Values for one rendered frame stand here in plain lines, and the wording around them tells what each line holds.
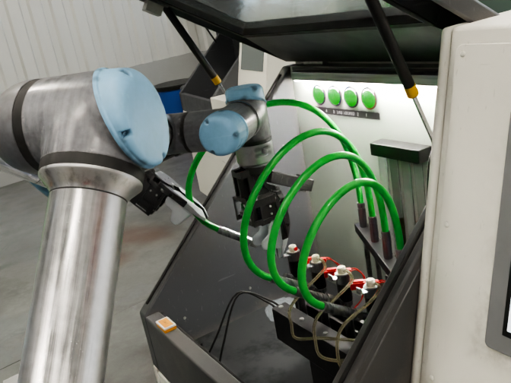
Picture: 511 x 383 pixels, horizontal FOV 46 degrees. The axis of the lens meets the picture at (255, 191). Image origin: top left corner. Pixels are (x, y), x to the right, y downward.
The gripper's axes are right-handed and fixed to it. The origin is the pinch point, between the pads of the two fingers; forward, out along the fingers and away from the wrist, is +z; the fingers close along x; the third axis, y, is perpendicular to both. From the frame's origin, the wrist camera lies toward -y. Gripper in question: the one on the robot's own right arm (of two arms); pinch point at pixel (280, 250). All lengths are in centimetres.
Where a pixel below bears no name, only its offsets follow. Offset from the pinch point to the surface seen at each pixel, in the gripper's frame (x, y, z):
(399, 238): 24.6, -10.3, -5.4
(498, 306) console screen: 50, -3, -4
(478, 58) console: 43, -12, -38
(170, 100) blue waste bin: -561, -223, 52
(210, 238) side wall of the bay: -31.0, 1.5, 5.0
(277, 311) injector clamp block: -2.7, 2.1, 15.0
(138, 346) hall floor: -180, -12, 113
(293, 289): 16.7, 8.8, -0.3
